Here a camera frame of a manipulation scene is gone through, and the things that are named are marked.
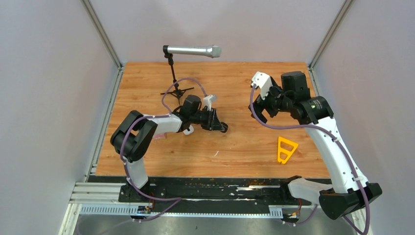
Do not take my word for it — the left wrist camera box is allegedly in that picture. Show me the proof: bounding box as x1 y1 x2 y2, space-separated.
203 94 217 111

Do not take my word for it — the silver microphone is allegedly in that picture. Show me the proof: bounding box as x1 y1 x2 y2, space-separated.
163 45 222 58

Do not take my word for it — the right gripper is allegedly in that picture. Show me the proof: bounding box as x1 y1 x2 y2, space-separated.
248 79 293 125

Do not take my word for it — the white earbud charging case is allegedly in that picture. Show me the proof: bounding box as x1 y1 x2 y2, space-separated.
183 125 194 135

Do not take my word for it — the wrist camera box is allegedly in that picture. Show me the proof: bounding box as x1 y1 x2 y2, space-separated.
251 71 273 100
203 94 217 111

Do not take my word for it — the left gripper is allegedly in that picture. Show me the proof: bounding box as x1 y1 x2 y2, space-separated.
191 108 226 132

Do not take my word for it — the yellow triangular plastic frame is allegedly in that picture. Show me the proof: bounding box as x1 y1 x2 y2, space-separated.
277 136 299 165

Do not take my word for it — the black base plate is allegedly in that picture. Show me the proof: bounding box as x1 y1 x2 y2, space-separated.
118 177 311 210

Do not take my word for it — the perforated metal rail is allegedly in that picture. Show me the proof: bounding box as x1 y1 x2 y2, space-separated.
79 204 283 219

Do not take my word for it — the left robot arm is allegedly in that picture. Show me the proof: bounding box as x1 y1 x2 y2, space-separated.
110 95 229 202

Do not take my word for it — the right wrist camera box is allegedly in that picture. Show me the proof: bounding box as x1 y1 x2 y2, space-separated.
251 71 273 100

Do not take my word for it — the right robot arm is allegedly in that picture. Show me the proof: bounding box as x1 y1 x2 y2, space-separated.
249 71 383 220

